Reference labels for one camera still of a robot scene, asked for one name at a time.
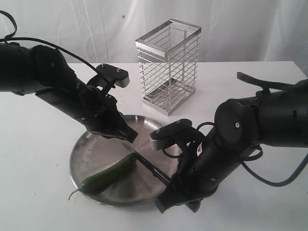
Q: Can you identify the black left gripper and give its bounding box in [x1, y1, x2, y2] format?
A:
[72, 81, 138, 142]

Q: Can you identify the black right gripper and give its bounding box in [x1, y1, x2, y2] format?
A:
[154, 141, 217, 214]

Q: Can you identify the black kitchen knife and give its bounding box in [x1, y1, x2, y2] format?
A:
[121, 142, 171, 186]

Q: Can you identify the green cucumber with stem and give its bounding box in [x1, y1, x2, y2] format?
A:
[68, 154, 137, 200]

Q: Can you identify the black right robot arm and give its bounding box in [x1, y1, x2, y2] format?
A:
[150, 80, 308, 212]

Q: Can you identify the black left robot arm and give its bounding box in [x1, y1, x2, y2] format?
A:
[0, 42, 138, 143]

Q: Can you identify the round steel plate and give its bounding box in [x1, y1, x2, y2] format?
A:
[69, 115, 180, 207]

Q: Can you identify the white backdrop curtain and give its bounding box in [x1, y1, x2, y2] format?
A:
[0, 0, 308, 68]

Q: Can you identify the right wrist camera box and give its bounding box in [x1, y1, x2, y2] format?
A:
[149, 118, 205, 153]

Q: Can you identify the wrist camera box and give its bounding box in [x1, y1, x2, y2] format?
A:
[87, 64, 130, 95]
[149, 118, 205, 153]

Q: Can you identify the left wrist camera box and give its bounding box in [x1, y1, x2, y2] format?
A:
[87, 64, 130, 95]

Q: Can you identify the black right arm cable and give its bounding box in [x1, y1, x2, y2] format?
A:
[161, 71, 308, 187]

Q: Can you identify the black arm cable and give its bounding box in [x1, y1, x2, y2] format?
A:
[0, 9, 102, 73]
[161, 71, 308, 187]

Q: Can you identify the chrome wire utensil holder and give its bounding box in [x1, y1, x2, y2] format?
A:
[135, 19, 202, 115]

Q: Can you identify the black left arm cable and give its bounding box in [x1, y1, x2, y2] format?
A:
[0, 9, 102, 73]

